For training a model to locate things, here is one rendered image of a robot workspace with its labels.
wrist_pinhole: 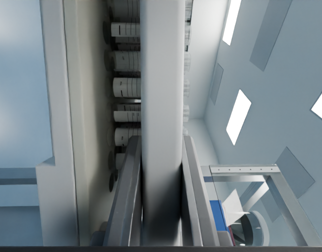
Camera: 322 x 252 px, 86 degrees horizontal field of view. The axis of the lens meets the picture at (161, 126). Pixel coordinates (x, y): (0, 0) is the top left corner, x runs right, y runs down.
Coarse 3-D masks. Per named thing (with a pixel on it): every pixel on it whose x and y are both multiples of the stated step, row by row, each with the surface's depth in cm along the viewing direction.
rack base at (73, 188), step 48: (48, 0) 7; (96, 0) 10; (48, 48) 7; (96, 48) 10; (48, 96) 9; (96, 96) 10; (96, 144) 10; (48, 192) 8; (96, 192) 10; (48, 240) 9
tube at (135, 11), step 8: (104, 0) 11; (112, 0) 11; (120, 0) 11; (128, 0) 11; (136, 0) 11; (104, 8) 11; (112, 8) 11; (120, 8) 11; (128, 8) 11; (136, 8) 11; (112, 16) 11; (120, 16) 11; (128, 16) 11; (136, 16) 11
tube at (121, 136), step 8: (112, 128) 12; (120, 128) 12; (128, 128) 12; (136, 128) 12; (184, 128) 12; (112, 136) 12; (120, 136) 12; (128, 136) 12; (112, 144) 12; (120, 144) 12
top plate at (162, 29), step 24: (144, 0) 7; (168, 0) 7; (144, 24) 7; (168, 24) 7; (144, 48) 7; (168, 48) 7; (144, 72) 8; (168, 72) 8; (144, 96) 8; (168, 96) 8; (144, 120) 8; (168, 120) 8; (144, 144) 8; (168, 144) 8; (144, 168) 8; (168, 168) 8; (144, 192) 8; (168, 192) 8; (144, 216) 9; (168, 216) 9; (144, 240) 9; (168, 240) 9
